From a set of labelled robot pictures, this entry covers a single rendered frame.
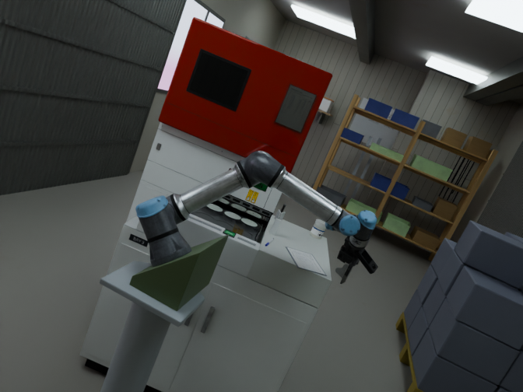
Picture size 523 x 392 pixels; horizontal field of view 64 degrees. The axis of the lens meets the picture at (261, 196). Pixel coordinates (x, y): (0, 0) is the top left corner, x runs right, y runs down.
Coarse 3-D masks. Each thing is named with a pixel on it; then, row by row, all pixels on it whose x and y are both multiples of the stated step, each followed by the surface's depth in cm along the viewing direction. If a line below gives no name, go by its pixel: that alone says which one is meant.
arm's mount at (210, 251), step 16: (224, 240) 160; (192, 256) 137; (208, 256) 148; (144, 272) 143; (160, 272) 141; (176, 272) 140; (192, 272) 138; (208, 272) 158; (144, 288) 144; (160, 288) 142; (176, 288) 140; (192, 288) 147; (176, 304) 141
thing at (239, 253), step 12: (192, 216) 192; (180, 228) 186; (192, 228) 186; (204, 228) 185; (216, 228) 191; (192, 240) 187; (204, 240) 186; (228, 240) 185; (240, 240) 187; (252, 240) 193; (228, 252) 186; (240, 252) 185; (252, 252) 185; (228, 264) 187; (240, 264) 187
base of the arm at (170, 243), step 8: (168, 232) 147; (176, 232) 150; (152, 240) 147; (160, 240) 146; (168, 240) 146; (176, 240) 148; (184, 240) 151; (152, 248) 147; (160, 248) 146; (168, 248) 145; (176, 248) 147; (184, 248) 148; (152, 256) 149; (160, 256) 145; (168, 256) 145; (176, 256) 145; (152, 264) 148; (160, 264) 145
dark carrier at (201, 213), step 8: (200, 208) 225; (208, 208) 230; (224, 208) 242; (200, 216) 214; (208, 216) 218; (216, 216) 223; (224, 216) 229; (240, 216) 240; (216, 224) 213; (224, 224) 217; (232, 224) 222; (240, 224) 227; (240, 232) 216; (248, 232) 220; (256, 232) 225
